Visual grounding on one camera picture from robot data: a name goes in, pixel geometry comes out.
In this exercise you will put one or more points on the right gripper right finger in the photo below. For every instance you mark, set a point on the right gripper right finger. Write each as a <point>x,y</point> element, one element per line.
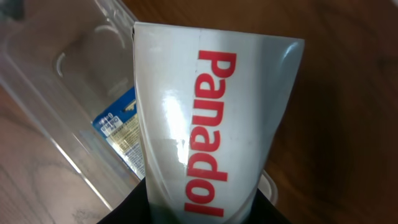
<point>263,212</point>

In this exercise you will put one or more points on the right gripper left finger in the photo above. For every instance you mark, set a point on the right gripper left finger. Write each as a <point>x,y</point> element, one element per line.
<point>134,209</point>

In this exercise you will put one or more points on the blue white medicine box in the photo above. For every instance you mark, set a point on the blue white medicine box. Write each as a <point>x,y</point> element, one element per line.
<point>119,126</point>

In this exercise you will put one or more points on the white Panadol box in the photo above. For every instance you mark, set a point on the white Panadol box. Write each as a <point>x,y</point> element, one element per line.
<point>209,104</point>

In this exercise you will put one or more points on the clear plastic container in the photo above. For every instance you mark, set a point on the clear plastic container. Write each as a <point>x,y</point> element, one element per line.
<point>65,62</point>

